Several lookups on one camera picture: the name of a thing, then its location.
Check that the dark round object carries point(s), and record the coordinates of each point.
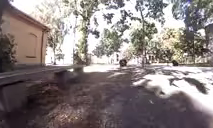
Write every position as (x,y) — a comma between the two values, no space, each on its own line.
(123,62)

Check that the row of trees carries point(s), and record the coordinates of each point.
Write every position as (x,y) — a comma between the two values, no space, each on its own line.
(140,36)

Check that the short stone block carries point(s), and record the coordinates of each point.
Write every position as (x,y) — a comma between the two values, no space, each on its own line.
(61,78)

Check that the yellow building with arched window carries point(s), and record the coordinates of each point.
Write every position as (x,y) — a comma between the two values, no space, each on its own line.
(25,41)

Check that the dark bush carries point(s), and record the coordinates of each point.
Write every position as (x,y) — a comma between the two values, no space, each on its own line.
(4,50)

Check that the grey building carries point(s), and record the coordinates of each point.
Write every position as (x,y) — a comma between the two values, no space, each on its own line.
(212,43)

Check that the low concrete wall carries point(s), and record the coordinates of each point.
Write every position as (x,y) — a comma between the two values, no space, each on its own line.
(10,83)

